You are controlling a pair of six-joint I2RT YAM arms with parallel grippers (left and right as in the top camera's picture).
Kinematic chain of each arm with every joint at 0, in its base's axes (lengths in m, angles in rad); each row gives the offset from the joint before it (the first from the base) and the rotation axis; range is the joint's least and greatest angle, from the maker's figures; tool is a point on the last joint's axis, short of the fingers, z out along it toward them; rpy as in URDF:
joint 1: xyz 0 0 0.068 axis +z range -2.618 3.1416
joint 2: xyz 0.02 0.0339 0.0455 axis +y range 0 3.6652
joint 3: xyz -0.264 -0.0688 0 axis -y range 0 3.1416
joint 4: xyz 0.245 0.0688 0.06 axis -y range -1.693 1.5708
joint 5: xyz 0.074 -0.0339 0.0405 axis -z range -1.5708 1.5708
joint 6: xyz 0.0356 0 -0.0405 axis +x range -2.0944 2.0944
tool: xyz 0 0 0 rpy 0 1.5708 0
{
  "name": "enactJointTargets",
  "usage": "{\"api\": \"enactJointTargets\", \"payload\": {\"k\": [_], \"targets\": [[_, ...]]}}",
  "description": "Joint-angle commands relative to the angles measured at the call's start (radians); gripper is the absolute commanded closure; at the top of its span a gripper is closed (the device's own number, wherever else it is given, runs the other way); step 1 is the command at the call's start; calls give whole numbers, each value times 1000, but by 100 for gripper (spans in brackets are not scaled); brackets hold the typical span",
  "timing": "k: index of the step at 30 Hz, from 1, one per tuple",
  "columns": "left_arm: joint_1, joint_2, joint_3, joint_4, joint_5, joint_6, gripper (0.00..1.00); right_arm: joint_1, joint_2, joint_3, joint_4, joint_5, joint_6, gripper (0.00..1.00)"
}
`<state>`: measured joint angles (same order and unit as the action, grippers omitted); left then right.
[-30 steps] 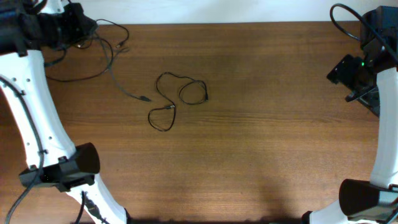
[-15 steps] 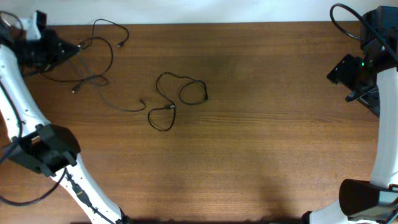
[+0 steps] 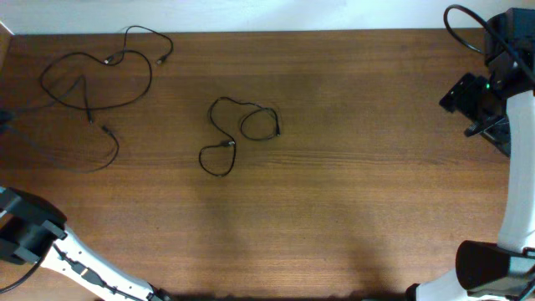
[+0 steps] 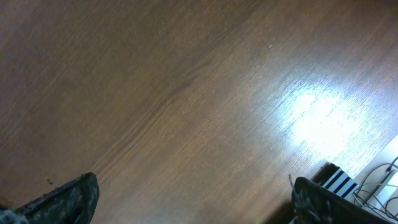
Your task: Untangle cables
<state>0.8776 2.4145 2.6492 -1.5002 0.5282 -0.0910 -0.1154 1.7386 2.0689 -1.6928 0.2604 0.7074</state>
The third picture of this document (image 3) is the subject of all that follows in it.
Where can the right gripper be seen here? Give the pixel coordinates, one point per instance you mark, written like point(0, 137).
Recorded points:
point(460, 98)

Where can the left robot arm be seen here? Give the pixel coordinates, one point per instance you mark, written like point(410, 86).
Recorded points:
point(37, 233)

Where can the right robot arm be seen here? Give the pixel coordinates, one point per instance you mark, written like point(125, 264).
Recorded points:
point(503, 270)

